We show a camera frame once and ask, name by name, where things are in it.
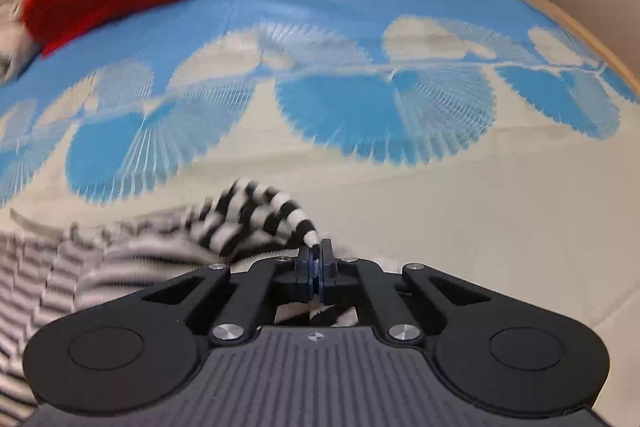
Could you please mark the blue white patterned bed mat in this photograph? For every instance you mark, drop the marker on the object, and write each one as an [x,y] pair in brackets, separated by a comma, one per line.
[350,107]

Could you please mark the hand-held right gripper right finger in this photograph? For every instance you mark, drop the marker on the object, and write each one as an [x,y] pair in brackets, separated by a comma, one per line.
[327,267]

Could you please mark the white black striped shirt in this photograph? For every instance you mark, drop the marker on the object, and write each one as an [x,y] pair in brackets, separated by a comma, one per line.
[150,242]

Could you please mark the cream folded blanket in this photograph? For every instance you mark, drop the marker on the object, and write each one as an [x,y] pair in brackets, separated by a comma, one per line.
[12,7]

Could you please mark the wooden bed frame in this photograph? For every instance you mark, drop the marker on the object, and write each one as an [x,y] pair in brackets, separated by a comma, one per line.
[575,12]

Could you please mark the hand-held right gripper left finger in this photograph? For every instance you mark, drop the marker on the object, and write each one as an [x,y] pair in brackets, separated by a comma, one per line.
[314,268]

